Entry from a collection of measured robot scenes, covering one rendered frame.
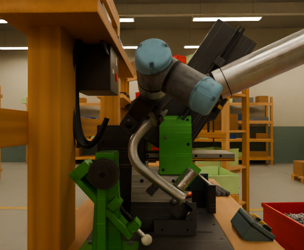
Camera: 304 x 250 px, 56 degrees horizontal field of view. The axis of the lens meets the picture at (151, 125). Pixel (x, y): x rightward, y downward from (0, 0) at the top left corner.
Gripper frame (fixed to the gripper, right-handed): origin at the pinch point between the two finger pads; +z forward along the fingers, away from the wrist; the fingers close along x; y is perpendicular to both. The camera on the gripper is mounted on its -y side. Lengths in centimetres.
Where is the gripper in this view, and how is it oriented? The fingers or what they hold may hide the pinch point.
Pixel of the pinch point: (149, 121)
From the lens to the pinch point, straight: 90.1
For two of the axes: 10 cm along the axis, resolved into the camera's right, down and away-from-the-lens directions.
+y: 6.6, -7.1, 2.5
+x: -7.5, -6.2, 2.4
